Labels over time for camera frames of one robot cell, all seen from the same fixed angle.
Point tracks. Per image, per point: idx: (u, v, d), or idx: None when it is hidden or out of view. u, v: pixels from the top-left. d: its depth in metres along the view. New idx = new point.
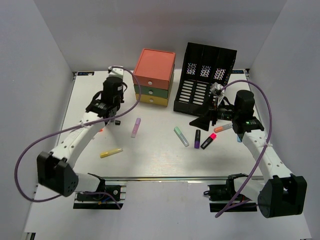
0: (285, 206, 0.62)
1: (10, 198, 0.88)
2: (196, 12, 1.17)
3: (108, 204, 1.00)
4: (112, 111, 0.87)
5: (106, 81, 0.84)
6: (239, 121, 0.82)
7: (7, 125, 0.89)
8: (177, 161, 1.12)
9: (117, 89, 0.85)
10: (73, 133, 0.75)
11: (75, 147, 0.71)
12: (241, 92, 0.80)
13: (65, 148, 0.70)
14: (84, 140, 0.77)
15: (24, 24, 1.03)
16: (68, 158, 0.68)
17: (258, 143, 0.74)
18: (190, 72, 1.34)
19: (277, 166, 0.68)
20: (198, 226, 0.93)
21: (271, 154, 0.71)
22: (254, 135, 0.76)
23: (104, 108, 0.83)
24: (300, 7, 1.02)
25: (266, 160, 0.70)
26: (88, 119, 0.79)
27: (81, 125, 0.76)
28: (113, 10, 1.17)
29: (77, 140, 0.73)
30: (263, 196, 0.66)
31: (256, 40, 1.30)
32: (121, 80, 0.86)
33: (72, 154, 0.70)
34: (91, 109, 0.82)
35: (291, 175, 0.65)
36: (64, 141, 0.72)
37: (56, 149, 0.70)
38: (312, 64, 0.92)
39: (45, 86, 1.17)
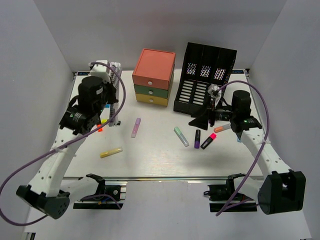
0: (285, 202, 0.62)
1: (10, 199, 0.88)
2: (196, 12, 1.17)
3: (108, 204, 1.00)
4: (92, 120, 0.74)
5: (80, 85, 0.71)
6: (237, 121, 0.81)
7: (7, 125, 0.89)
8: (177, 161, 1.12)
9: (96, 93, 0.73)
10: (48, 159, 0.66)
11: (53, 177, 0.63)
12: (237, 92, 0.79)
13: (42, 181, 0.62)
14: (65, 163, 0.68)
15: (24, 24, 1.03)
16: (47, 193, 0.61)
17: (256, 140, 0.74)
18: (190, 72, 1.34)
19: (276, 162, 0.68)
20: (198, 226, 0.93)
21: (270, 151, 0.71)
22: (252, 133, 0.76)
23: (80, 118, 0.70)
24: (300, 7, 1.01)
25: (264, 157, 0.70)
26: (63, 139, 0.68)
27: (55, 150, 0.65)
28: (113, 10, 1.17)
29: (54, 168, 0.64)
30: (262, 194, 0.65)
31: (256, 40, 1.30)
32: (99, 82, 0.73)
33: (53, 184, 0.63)
34: (66, 121, 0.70)
35: (289, 171, 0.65)
36: (41, 171, 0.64)
37: (34, 181, 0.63)
38: (312, 64, 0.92)
39: (45, 86, 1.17)
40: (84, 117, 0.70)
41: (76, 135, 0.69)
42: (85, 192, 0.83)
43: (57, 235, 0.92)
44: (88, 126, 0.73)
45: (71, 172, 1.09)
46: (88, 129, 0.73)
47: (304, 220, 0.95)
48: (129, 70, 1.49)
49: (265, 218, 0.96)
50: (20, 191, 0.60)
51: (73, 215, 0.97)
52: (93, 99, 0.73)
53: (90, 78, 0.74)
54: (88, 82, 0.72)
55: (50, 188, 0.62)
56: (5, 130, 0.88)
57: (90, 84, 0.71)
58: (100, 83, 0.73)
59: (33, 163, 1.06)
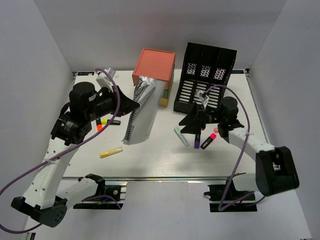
0: (281, 180, 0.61)
1: (10, 199, 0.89)
2: (196, 12, 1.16)
3: (109, 205, 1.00)
4: (84, 128, 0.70)
5: (70, 91, 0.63)
6: (223, 126, 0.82)
7: (7, 126, 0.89)
8: (177, 161, 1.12)
9: (88, 101, 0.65)
10: (42, 171, 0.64)
11: (47, 189, 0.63)
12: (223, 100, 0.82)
13: (36, 193, 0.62)
14: (59, 173, 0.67)
15: (24, 24, 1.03)
16: (41, 205, 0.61)
17: (240, 133, 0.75)
18: (190, 72, 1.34)
19: (261, 144, 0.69)
20: (198, 226, 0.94)
21: (255, 138, 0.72)
22: (237, 130, 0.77)
23: (72, 128, 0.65)
24: (300, 7, 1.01)
25: (251, 142, 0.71)
26: (55, 149, 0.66)
27: (46, 162, 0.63)
28: (113, 10, 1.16)
29: (47, 181, 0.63)
30: (259, 179, 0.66)
31: (256, 40, 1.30)
32: (92, 88, 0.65)
33: (47, 195, 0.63)
34: (57, 130, 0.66)
35: (274, 147, 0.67)
36: (34, 182, 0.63)
37: (28, 192, 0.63)
38: (312, 64, 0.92)
39: (45, 86, 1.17)
40: (77, 125, 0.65)
41: (67, 145, 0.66)
42: (85, 193, 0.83)
43: (58, 235, 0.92)
44: (80, 134, 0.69)
45: (71, 172, 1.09)
46: (80, 137, 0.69)
47: (304, 220, 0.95)
48: (130, 70, 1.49)
49: (265, 218, 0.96)
50: (15, 203, 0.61)
51: (73, 215, 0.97)
52: (85, 107, 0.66)
53: (82, 83, 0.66)
54: (80, 88, 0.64)
55: (44, 200, 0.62)
56: (5, 130, 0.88)
57: (81, 91, 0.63)
58: (93, 89, 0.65)
59: (34, 163, 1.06)
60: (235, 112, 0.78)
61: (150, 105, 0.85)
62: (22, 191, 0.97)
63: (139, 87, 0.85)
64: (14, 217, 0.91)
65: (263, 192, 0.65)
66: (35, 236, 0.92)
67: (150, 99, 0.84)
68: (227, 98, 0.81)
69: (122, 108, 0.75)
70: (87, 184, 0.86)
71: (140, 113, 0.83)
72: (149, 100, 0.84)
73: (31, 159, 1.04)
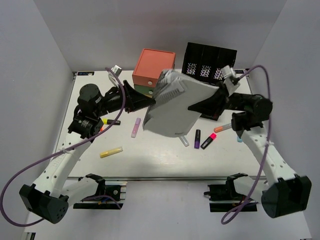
0: (289, 205, 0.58)
1: (10, 198, 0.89)
2: (196, 12, 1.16)
3: (109, 205, 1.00)
4: (98, 126, 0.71)
5: (78, 97, 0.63)
6: (239, 121, 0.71)
7: (7, 126, 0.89)
8: (177, 161, 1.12)
9: (96, 103, 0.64)
10: (55, 160, 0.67)
11: (59, 177, 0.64)
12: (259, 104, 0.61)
13: (47, 180, 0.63)
14: (70, 166, 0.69)
15: (24, 24, 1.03)
16: (51, 192, 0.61)
17: (259, 142, 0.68)
18: (190, 72, 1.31)
19: (281, 166, 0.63)
20: (198, 226, 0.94)
21: (274, 153, 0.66)
22: (254, 134, 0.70)
23: (87, 128, 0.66)
24: (300, 8, 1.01)
25: (269, 161, 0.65)
26: (70, 141, 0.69)
27: (62, 150, 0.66)
28: (113, 10, 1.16)
29: (60, 168, 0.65)
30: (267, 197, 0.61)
31: (256, 40, 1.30)
32: (98, 91, 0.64)
33: (56, 185, 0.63)
34: (74, 128, 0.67)
35: (295, 175, 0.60)
36: (46, 170, 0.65)
37: (38, 180, 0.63)
38: (312, 64, 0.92)
39: (45, 86, 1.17)
40: (91, 124, 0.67)
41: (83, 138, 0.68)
42: (85, 193, 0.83)
43: (58, 235, 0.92)
44: (95, 132, 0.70)
45: (71, 172, 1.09)
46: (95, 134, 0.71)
47: (304, 220, 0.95)
48: (130, 70, 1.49)
49: (265, 218, 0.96)
50: (24, 189, 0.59)
51: (73, 215, 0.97)
52: (94, 109, 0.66)
53: (87, 85, 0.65)
54: (86, 92, 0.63)
55: (54, 187, 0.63)
56: (5, 130, 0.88)
57: (87, 96, 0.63)
58: (98, 92, 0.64)
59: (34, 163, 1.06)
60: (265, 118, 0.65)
61: (180, 102, 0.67)
62: None
63: (161, 82, 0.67)
64: (14, 217, 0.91)
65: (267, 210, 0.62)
66: (35, 235, 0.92)
67: (173, 98, 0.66)
68: (261, 102, 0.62)
69: (131, 104, 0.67)
70: (87, 183, 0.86)
71: (158, 110, 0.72)
72: (174, 98, 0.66)
73: (31, 159, 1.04)
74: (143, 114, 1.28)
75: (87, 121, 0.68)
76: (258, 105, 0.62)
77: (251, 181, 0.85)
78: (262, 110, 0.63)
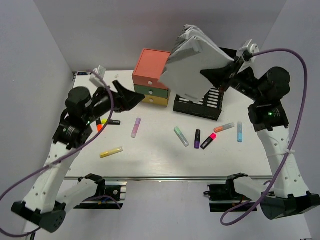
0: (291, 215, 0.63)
1: (10, 198, 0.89)
2: (196, 12, 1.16)
3: (109, 205, 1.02)
4: (86, 133, 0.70)
5: (66, 100, 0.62)
6: (259, 112, 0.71)
7: (7, 126, 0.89)
8: (177, 161, 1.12)
9: (84, 107, 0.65)
10: (43, 175, 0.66)
11: (48, 193, 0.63)
12: (273, 75, 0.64)
13: (37, 197, 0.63)
14: (60, 178, 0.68)
15: (24, 24, 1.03)
16: (42, 209, 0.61)
17: (278, 147, 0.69)
18: None
19: (294, 181, 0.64)
20: (198, 226, 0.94)
21: (291, 166, 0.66)
22: (275, 136, 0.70)
23: (73, 134, 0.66)
24: (300, 7, 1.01)
25: (284, 174, 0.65)
26: (56, 154, 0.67)
27: (48, 166, 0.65)
28: (113, 11, 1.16)
29: (48, 184, 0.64)
30: (269, 202, 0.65)
31: (256, 40, 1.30)
32: (87, 94, 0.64)
33: (47, 201, 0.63)
34: (59, 136, 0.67)
35: (307, 193, 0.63)
36: (35, 187, 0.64)
37: (28, 197, 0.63)
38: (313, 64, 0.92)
39: (45, 86, 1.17)
40: (78, 131, 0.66)
41: (69, 150, 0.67)
42: (85, 195, 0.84)
43: (58, 235, 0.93)
44: (82, 139, 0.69)
45: (71, 172, 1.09)
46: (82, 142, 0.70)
47: (304, 220, 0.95)
48: (130, 70, 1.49)
49: (265, 218, 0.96)
50: (15, 207, 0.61)
51: (73, 215, 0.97)
52: (83, 113, 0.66)
53: (77, 88, 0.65)
54: (76, 94, 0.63)
55: (45, 204, 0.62)
56: (5, 130, 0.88)
57: (77, 98, 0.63)
58: (88, 95, 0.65)
59: (34, 163, 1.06)
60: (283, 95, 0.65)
61: (198, 59, 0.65)
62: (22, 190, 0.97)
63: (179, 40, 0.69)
64: (15, 217, 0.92)
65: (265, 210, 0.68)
66: (35, 236, 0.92)
67: (187, 55, 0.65)
68: (275, 71, 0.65)
69: (126, 104, 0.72)
70: (86, 185, 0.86)
71: (173, 65, 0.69)
72: (188, 55, 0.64)
73: (31, 159, 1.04)
74: (143, 114, 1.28)
75: (73, 128, 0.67)
76: (271, 73, 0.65)
77: (251, 181, 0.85)
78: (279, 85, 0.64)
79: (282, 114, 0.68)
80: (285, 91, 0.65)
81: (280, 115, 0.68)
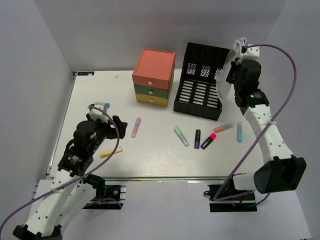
0: (279, 184, 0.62)
1: (10, 198, 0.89)
2: (196, 12, 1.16)
3: (109, 205, 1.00)
4: (88, 161, 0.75)
5: (75, 131, 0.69)
6: (242, 95, 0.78)
7: (7, 126, 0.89)
8: (177, 161, 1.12)
9: (91, 138, 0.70)
10: (46, 199, 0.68)
11: (50, 217, 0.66)
12: (245, 62, 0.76)
13: (39, 220, 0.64)
14: (62, 202, 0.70)
15: (24, 24, 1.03)
16: (42, 233, 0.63)
17: (261, 119, 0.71)
18: (190, 72, 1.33)
19: (278, 146, 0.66)
20: (198, 226, 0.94)
21: (273, 132, 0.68)
22: (257, 111, 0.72)
23: (78, 163, 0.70)
24: (301, 8, 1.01)
25: (267, 140, 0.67)
26: (60, 180, 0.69)
27: (52, 191, 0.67)
28: (113, 11, 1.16)
29: (50, 208, 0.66)
30: (260, 174, 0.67)
31: (256, 40, 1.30)
32: (93, 127, 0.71)
33: (48, 224, 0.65)
34: (64, 164, 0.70)
35: (291, 156, 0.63)
36: (38, 210, 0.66)
37: (30, 220, 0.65)
38: (313, 64, 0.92)
39: (45, 86, 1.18)
40: (81, 160, 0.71)
41: (73, 177, 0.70)
42: (85, 200, 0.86)
43: None
44: (83, 167, 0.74)
45: None
46: (83, 170, 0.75)
47: (304, 220, 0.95)
48: (130, 70, 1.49)
49: (265, 218, 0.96)
50: (17, 229, 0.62)
51: None
52: (88, 144, 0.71)
53: (84, 122, 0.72)
54: (82, 128, 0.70)
55: (46, 227, 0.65)
56: (5, 130, 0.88)
57: (84, 130, 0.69)
58: (94, 128, 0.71)
59: (34, 164, 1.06)
60: (257, 77, 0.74)
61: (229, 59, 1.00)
62: (23, 190, 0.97)
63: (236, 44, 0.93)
64: (14, 217, 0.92)
65: (258, 186, 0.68)
66: None
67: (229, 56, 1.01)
68: (250, 61, 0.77)
69: (121, 134, 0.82)
70: (84, 193, 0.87)
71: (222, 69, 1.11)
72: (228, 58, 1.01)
73: (31, 159, 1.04)
74: (143, 114, 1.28)
75: (77, 157, 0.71)
76: (245, 62, 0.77)
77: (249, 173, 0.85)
78: (251, 65, 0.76)
79: (263, 96, 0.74)
80: (257, 73, 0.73)
81: (261, 96, 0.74)
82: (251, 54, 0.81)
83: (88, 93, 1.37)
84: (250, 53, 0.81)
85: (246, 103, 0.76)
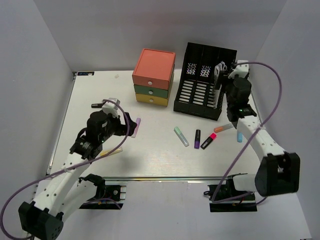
0: (281, 183, 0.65)
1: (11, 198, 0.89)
2: (196, 12, 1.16)
3: (108, 205, 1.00)
4: (98, 149, 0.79)
5: (88, 119, 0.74)
6: (234, 111, 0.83)
7: (6, 126, 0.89)
8: (177, 161, 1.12)
9: (102, 127, 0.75)
10: (56, 178, 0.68)
11: (58, 195, 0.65)
12: (237, 82, 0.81)
13: (47, 197, 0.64)
14: (71, 183, 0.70)
15: (23, 23, 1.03)
16: (50, 209, 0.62)
17: (251, 126, 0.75)
18: (190, 72, 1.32)
19: (271, 145, 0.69)
20: (198, 226, 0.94)
21: (264, 135, 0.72)
22: (248, 121, 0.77)
23: (89, 148, 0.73)
24: (301, 8, 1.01)
25: (260, 140, 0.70)
26: (72, 161, 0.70)
27: (63, 170, 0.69)
28: (113, 11, 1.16)
29: (60, 186, 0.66)
30: (259, 175, 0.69)
31: (256, 40, 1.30)
32: (105, 117, 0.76)
33: (56, 203, 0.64)
34: (75, 149, 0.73)
35: (284, 152, 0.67)
36: (47, 188, 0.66)
37: (38, 198, 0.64)
38: (313, 64, 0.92)
39: (45, 86, 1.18)
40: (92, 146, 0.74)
41: (84, 159, 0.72)
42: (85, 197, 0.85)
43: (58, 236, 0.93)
44: (93, 154, 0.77)
45: None
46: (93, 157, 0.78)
47: (304, 219, 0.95)
48: (130, 70, 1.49)
49: (265, 218, 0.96)
50: (24, 206, 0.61)
51: (73, 215, 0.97)
52: (99, 132, 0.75)
53: (98, 112, 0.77)
54: (96, 117, 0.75)
55: (53, 205, 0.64)
56: (4, 130, 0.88)
57: (97, 119, 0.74)
58: (106, 118, 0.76)
59: (34, 164, 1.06)
60: (248, 95, 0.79)
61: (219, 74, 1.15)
62: (23, 190, 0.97)
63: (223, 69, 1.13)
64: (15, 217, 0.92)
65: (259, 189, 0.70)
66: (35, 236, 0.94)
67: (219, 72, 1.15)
68: (240, 80, 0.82)
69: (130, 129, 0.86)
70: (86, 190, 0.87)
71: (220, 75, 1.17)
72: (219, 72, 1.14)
73: (31, 159, 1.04)
74: (143, 114, 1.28)
75: (88, 144, 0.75)
76: (236, 81, 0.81)
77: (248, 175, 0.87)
78: (242, 84, 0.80)
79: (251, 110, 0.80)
80: (248, 92, 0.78)
81: (249, 110, 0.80)
82: (240, 70, 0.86)
83: (88, 93, 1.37)
84: (240, 70, 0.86)
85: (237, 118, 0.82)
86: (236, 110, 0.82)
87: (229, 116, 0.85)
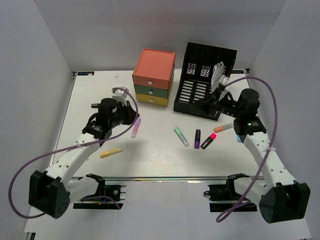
0: (286, 212, 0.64)
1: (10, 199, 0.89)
2: (196, 12, 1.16)
3: (108, 205, 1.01)
4: (108, 133, 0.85)
5: (99, 103, 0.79)
6: (241, 123, 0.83)
7: (6, 126, 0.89)
8: (177, 161, 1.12)
9: (112, 112, 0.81)
10: (68, 152, 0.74)
11: (70, 166, 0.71)
12: (246, 93, 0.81)
13: (59, 168, 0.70)
14: (82, 158, 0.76)
15: (24, 23, 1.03)
16: (61, 178, 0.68)
17: (260, 146, 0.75)
18: (190, 72, 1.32)
19: (280, 172, 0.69)
20: (198, 226, 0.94)
21: (274, 159, 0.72)
22: (256, 138, 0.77)
23: (100, 131, 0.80)
24: (301, 8, 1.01)
25: (269, 166, 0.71)
26: (84, 139, 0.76)
27: (76, 146, 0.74)
28: (113, 11, 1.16)
29: (71, 159, 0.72)
30: (265, 201, 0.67)
31: (256, 40, 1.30)
32: (115, 102, 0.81)
33: (67, 174, 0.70)
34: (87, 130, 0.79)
35: (293, 182, 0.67)
36: (59, 161, 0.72)
37: (51, 169, 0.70)
38: (313, 64, 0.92)
39: (45, 86, 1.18)
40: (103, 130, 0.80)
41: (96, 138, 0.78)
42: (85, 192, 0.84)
43: (58, 236, 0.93)
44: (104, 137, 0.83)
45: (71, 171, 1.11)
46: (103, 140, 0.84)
47: (304, 219, 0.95)
48: (130, 70, 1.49)
49: None
50: (35, 175, 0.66)
51: (73, 216, 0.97)
52: (109, 117, 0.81)
53: (108, 98, 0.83)
54: (106, 102, 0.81)
55: (65, 175, 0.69)
56: (5, 129, 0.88)
57: (107, 104, 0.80)
58: (115, 103, 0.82)
59: (34, 164, 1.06)
60: (256, 108, 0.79)
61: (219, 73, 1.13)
62: (23, 190, 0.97)
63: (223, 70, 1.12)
64: (15, 217, 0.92)
65: (265, 216, 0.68)
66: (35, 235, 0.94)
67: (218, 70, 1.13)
68: (248, 91, 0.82)
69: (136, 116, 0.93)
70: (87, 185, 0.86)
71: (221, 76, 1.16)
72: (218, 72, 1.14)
73: (31, 158, 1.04)
74: (143, 114, 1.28)
75: (99, 127, 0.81)
76: (244, 92, 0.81)
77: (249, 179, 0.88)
78: (251, 96, 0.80)
79: (260, 124, 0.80)
80: (256, 104, 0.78)
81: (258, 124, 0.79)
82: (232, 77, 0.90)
83: (88, 93, 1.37)
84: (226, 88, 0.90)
85: (244, 132, 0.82)
86: (244, 123, 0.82)
87: (236, 128, 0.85)
